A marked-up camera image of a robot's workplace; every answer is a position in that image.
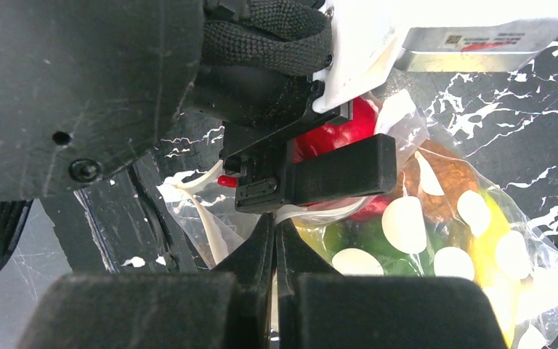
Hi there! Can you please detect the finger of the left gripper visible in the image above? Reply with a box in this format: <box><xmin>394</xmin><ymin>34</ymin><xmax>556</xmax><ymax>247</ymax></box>
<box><xmin>286</xmin><ymin>134</ymin><xmax>397</xmax><ymax>206</ymax></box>

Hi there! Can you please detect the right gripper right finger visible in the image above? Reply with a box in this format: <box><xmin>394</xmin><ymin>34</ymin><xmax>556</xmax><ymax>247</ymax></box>
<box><xmin>275</xmin><ymin>222</ymin><xmax>506</xmax><ymax>348</ymax></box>

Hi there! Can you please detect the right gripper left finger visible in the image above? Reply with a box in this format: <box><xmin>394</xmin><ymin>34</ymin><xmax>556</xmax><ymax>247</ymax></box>
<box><xmin>18</xmin><ymin>214</ymin><xmax>275</xmax><ymax>348</ymax></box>

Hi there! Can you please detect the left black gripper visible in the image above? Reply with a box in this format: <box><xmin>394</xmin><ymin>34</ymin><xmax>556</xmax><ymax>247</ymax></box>
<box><xmin>0</xmin><ymin>1</ymin><xmax>338</xmax><ymax>212</ymax></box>

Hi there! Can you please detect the clear polka dot zip bag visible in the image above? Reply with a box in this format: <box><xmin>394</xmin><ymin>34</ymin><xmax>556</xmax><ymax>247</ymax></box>
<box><xmin>156</xmin><ymin>89</ymin><xmax>558</xmax><ymax>349</ymax></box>

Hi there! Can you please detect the green fake vegetable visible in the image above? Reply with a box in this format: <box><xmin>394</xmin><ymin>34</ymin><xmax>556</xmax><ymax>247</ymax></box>
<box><xmin>323</xmin><ymin>218</ymin><xmax>445</xmax><ymax>276</ymax></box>

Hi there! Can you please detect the orange fake fruit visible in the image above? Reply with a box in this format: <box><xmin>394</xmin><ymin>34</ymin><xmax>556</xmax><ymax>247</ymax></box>
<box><xmin>392</xmin><ymin>140</ymin><xmax>478</xmax><ymax>222</ymax></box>

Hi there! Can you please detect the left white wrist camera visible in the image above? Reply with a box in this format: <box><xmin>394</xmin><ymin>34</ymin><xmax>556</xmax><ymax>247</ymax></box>
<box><xmin>312</xmin><ymin>0</ymin><xmax>558</xmax><ymax>113</ymax></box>

